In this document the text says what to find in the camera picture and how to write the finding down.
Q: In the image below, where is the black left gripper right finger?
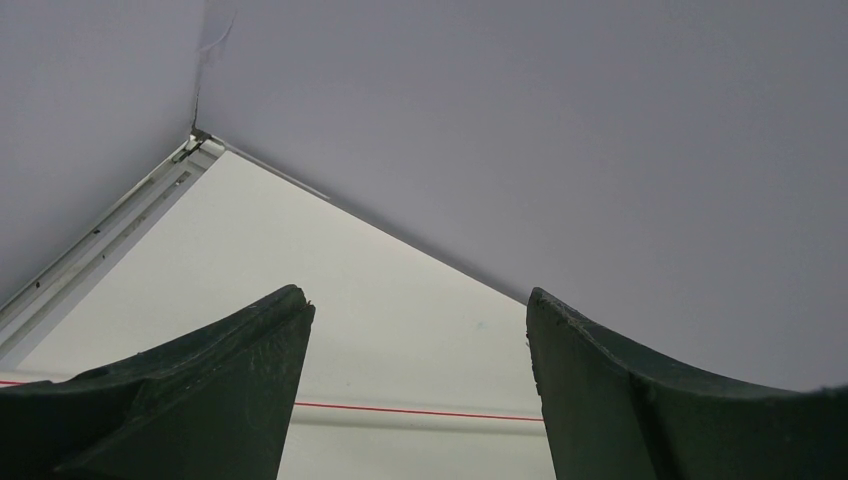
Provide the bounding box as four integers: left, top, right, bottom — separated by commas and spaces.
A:
526, 288, 847, 479

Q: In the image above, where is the white pipe frame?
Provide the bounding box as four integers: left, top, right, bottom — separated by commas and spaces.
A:
289, 378, 545, 437

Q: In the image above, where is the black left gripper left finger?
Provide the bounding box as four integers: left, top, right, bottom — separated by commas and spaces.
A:
1, 285, 316, 479

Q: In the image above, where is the white aluminium table rail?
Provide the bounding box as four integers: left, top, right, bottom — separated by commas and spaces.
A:
1, 130, 226, 370

